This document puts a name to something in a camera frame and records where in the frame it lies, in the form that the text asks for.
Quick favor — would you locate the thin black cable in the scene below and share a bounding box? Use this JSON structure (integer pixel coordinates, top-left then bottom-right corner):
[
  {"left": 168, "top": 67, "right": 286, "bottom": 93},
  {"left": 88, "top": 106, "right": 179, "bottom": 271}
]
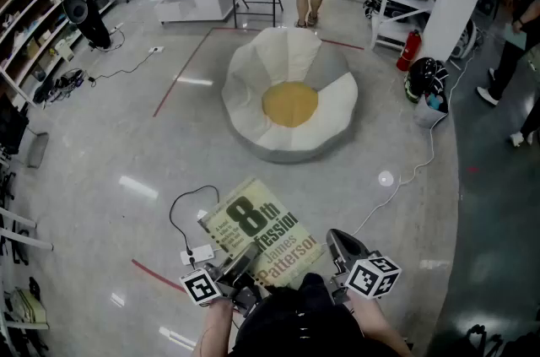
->
[{"left": 86, "top": 49, "right": 157, "bottom": 86}]

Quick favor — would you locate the flower-shaped white floor cushion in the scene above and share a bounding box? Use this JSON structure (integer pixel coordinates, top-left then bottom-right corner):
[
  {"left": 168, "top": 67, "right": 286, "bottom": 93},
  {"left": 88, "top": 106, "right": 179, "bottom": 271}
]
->
[{"left": 221, "top": 25, "right": 359, "bottom": 165}]

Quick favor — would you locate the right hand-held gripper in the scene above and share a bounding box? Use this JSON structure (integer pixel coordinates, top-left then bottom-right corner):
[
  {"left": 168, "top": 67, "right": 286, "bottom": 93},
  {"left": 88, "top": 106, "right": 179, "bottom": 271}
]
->
[{"left": 327, "top": 228, "right": 402, "bottom": 306}]

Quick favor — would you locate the white fabric bag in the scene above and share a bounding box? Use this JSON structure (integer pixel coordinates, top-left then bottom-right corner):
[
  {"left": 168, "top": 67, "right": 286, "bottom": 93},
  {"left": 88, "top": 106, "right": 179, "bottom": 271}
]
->
[{"left": 413, "top": 91, "right": 449, "bottom": 129}]

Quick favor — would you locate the black helmet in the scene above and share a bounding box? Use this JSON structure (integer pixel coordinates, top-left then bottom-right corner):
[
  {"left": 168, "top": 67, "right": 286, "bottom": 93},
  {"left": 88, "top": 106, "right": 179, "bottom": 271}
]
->
[{"left": 403, "top": 57, "right": 449, "bottom": 103}]

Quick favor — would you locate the person's black clothing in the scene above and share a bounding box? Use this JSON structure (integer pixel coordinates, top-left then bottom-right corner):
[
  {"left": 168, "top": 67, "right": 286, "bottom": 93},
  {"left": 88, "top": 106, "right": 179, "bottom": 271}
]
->
[{"left": 229, "top": 273, "right": 402, "bottom": 357}]

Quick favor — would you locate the yellow-green bag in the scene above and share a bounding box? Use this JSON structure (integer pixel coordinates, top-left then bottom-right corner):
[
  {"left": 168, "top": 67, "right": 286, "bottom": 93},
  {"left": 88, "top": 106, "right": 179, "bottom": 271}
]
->
[{"left": 10, "top": 287, "right": 47, "bottom": 325}]

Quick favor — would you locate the person's right forearm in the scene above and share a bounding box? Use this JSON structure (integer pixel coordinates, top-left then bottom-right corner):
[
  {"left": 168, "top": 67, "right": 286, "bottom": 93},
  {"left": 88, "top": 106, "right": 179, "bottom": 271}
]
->
[{"left": 348, "top": 291, "right": 413, "bottom": 357}]

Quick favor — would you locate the looped black cable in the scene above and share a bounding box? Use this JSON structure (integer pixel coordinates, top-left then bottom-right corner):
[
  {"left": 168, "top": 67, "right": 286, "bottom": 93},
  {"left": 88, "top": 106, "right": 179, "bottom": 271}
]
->
[{"left": 169, "top": 185, "right": 220, "bottom": 268}]

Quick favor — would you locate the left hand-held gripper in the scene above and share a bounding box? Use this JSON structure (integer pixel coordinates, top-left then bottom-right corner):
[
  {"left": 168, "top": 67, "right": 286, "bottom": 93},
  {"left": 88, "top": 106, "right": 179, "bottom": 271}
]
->
[{"left": 180, "top": 242, "right": 263, "bottom": 316}]

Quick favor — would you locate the pile of black cables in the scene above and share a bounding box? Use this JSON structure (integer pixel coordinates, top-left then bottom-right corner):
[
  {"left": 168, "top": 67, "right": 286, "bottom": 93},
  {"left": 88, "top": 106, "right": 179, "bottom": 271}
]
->
[{"left": 33, "top": 68, "right": 88, "bottom": 105}]

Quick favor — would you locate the beige paperback book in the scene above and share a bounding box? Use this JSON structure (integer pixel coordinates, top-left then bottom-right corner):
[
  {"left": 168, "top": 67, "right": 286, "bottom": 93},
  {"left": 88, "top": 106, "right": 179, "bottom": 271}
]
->
[{"left": 197, "top": 177, "right": 326, "bottom": 291}]

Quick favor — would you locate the black monitor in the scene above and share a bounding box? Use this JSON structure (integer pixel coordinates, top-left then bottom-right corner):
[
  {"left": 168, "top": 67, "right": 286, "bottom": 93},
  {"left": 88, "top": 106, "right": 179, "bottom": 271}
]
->
[{"left": 0, "top": 93, "right": 30, "bottom": 156}]

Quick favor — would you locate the long white cable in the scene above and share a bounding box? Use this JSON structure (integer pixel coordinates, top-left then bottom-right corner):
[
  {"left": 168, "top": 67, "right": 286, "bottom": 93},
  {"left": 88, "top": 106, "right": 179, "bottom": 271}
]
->
[{"left": 351, "top": 46, "right": 480, "bottom": 237}]

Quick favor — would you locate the white round device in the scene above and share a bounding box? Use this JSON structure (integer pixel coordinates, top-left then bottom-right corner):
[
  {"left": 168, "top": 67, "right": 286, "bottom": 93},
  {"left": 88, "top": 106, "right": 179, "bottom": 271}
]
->
[{"left": 450, "top": 18, "right": 480, "bottom": 60}]

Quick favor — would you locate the person's left forearm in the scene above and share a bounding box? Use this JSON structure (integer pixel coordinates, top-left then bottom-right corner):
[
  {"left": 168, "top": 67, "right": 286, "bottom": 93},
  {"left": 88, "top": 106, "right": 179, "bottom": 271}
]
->
[{"left": 192, "top": 298, "right": 235, "bottom": 357}]

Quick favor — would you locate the tangle of black cables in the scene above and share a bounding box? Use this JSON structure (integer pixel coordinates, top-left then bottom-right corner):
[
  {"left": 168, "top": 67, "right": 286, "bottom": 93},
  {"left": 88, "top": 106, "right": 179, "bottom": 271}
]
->
[{"left": 362, "top": 0, "right": 385, "bottom": 19}]

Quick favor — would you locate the red fire extinguisher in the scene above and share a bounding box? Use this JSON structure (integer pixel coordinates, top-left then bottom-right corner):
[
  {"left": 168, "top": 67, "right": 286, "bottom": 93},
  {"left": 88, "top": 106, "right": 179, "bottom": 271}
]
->
[{"left": 396, "top": 29, "right": 423, "bottom": 73}]

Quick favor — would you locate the black covered stand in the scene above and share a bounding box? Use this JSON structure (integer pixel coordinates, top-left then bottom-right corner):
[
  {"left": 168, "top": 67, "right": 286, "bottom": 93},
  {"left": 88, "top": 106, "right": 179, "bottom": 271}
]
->
[{"left": 58, "top": 0, "right": 113, "bottom": 51}]

